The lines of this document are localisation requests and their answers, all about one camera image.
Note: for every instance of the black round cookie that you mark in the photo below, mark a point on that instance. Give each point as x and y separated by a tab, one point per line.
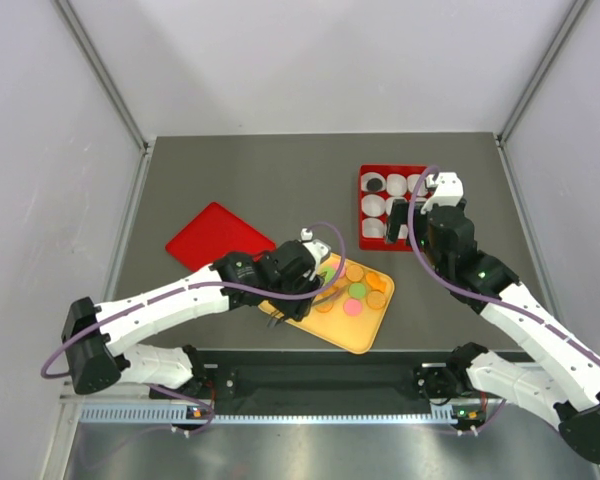
374	185

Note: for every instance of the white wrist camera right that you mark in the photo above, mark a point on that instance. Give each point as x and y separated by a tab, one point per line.
445	189

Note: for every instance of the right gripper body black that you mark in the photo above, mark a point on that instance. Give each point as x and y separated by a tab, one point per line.
420	224

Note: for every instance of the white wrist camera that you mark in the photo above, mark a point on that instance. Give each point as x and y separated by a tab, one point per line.
319	250
445	189

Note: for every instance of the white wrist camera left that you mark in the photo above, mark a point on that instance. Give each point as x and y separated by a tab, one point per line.
319	250

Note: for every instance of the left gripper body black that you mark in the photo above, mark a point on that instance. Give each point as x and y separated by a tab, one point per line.
293	308

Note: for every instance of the green round cookie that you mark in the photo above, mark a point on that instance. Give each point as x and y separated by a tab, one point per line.
327	273
357	290

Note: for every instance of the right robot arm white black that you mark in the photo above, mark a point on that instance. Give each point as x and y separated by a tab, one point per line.
565	391

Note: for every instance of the small tan cookie centre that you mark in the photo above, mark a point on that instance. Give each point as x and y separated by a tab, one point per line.
340	284

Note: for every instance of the orange fish cookie right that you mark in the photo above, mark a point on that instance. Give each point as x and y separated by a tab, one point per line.
375	281

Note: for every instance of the tan round biscuit top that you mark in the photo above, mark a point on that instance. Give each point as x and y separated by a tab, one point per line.
355	273

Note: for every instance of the metal tongs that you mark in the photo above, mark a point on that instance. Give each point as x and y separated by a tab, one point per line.
329	293

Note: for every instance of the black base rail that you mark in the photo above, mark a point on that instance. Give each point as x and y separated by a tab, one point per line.
323	388

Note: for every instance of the red cookie box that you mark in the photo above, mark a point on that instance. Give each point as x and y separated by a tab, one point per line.
399	183

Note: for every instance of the pink round cookie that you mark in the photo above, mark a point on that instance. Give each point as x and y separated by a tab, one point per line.
352	307
340	271

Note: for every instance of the red box lid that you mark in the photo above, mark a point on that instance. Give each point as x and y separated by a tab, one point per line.
211	234

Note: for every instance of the tan round biscuit right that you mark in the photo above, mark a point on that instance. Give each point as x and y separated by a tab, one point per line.
376	300

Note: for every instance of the yellow tray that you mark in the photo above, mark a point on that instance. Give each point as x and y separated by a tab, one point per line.
353	334

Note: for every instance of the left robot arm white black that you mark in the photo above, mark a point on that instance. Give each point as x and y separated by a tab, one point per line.
106	341

